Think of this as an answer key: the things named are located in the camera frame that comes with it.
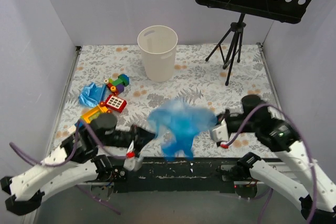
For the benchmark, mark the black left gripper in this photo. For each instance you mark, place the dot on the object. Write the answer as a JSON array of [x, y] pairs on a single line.
[[134, 137]]

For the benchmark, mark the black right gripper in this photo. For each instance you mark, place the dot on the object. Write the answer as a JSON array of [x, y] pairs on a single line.
[[227, 120]]

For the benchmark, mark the blue plastic trash bag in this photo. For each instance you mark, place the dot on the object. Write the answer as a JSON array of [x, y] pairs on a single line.
[[184, 122]]

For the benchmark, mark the blue bag piece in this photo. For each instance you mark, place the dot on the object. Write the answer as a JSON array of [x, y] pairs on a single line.
[[92, 94]]

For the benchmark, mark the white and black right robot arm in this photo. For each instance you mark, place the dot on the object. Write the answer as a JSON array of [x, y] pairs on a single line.
[[313, 192]]

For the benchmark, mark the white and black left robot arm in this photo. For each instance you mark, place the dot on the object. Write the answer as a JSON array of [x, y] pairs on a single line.
[[93, 152]]

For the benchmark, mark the white cylindrical trash bin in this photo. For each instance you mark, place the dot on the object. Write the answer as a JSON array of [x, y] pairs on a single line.
[[158, 49]]

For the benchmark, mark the red toy phone block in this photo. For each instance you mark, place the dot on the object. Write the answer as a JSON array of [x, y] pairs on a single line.
[[115, 103]]

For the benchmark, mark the colourful toy block pile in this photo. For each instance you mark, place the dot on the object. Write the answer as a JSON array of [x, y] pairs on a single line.
[[105, 98]]

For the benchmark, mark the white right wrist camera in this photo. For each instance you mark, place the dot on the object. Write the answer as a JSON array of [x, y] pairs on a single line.
[[219, 134]]

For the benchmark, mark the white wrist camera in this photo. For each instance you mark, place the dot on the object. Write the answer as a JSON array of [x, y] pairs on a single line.
[[219, 134], [133, 159]]

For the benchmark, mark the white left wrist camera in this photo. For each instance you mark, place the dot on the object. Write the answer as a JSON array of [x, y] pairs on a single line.
[[133, 159]]

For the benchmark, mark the black scratched base plate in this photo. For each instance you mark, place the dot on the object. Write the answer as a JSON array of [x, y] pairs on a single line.
[[157, 174]]

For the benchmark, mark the aluminium rail frame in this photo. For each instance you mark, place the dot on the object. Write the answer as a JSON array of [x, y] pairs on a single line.
[[71, 162]]

